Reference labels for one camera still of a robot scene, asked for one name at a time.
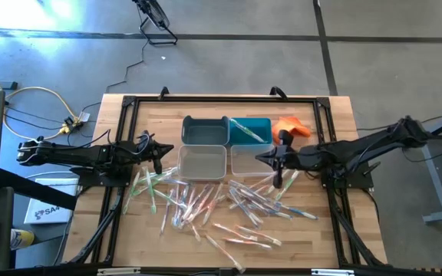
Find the beige plastic bin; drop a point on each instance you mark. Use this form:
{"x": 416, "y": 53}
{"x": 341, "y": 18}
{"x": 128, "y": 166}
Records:
{"x": 202, "y": 163}

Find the black floor fan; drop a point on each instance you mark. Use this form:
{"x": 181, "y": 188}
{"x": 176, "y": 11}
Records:
{"x": 156, "y": 13}

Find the clear plastic bin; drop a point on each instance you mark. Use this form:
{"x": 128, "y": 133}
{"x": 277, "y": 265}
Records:
{"x": 244, "y": 168}

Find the grey metal stand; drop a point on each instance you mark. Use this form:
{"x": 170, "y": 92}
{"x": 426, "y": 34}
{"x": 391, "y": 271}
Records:
{"x": 434, "y": 180}

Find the white metal plate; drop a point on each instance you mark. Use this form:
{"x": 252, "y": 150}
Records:
{"x": 119, "y": 271}
{"x": 332, "y": 272}

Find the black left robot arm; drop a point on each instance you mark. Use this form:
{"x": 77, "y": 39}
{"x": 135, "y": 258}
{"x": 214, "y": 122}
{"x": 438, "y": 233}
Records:
{"x": 71, "y": 153}

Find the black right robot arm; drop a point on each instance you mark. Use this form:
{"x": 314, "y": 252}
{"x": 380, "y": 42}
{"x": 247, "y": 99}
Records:
{"x": 359, "y": 149}

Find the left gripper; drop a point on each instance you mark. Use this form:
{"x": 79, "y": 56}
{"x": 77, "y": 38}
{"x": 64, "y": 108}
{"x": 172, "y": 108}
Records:
{"x": 146, "y": 151}

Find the slate grey plastic bin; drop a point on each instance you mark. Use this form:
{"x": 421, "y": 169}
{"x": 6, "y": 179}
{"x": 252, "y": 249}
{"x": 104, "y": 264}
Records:
{"x": 205, "y": 132}

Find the white printed box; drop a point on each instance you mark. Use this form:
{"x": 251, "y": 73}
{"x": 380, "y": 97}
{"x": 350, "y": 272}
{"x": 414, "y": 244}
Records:
{"x": 52, "y": 207}

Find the orange cloth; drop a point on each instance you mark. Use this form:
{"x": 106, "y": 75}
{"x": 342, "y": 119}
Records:
{"x": 294, "y": 126}

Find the yellow can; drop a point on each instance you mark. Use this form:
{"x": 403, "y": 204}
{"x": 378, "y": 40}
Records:
{"x": 21, "y": 238}

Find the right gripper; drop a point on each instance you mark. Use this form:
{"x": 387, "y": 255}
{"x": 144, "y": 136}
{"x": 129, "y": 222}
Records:
{"x": 293, "y": 158}

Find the teal plastic bin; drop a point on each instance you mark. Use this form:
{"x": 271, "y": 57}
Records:
{"x": 240, "y": 138}

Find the yellow power splitter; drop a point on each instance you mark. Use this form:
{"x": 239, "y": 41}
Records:
{"x": 69, "y": 126}

